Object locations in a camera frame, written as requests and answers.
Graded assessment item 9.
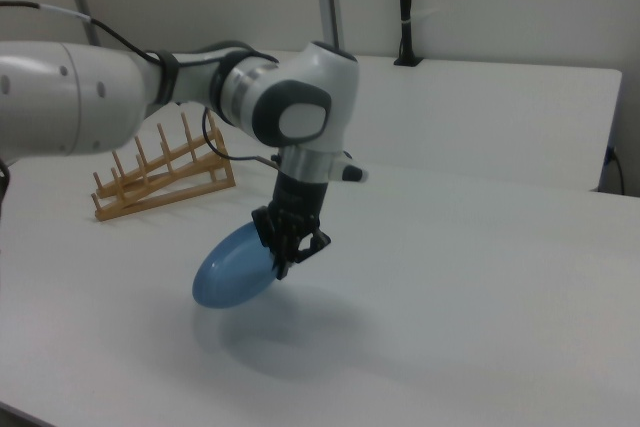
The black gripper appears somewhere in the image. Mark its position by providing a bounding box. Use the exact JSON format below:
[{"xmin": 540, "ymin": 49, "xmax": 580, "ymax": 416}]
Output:
[{"xmin": 251, "ymin": 171, "xmax": 333, "ymax": 282}]

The blue plate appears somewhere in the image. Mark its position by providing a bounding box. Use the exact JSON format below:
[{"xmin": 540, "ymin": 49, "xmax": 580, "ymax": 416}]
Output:
[{"xmin": 191, "ymin": 223, "xmax": 281, "ymax": 309}]

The wooden plate rack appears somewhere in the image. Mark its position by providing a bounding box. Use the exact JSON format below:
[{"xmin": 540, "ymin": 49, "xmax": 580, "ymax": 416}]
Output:
[{"xmin": 91, "ymin": 111, "xmax": 236, "ymax": 223}]

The black pole clamp mount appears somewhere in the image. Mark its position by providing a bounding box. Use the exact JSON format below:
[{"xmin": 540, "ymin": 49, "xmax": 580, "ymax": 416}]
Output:
[{"xmin": 393, "ymin": 0, "xmax": 426, "ymax": 68}]

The black wall cable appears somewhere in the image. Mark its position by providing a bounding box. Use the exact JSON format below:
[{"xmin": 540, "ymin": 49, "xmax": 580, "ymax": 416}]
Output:
[{"xmin": 605, "ymin": 145, "xmax": 627, "ymax": 194}]

